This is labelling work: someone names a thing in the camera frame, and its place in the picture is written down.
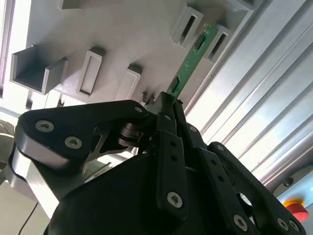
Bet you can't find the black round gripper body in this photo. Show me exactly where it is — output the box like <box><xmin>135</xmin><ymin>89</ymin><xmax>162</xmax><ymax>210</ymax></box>
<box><xmin>43</xmin><ymin>151</ymin><xmax>238</xmax><ymax>235</ymax></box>

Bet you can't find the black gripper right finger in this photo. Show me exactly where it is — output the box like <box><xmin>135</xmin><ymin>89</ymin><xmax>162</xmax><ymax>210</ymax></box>
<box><xmin>175</xmin><ymin>100</ymin><xmax>306</xmax><ymax>235</ymax></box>

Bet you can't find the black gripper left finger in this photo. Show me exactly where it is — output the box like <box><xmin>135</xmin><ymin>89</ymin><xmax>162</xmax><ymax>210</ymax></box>
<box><xmin>8</xmin><ymin>92</ymin><xmax>192</xmax><ymax>222</ymax></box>

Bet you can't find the green RAM stick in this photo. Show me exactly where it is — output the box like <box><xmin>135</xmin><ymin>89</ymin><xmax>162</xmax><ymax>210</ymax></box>
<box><xmin>165</xmin><ymin>23</ymin><xmax>219</xmax><ymax>98</ymax></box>

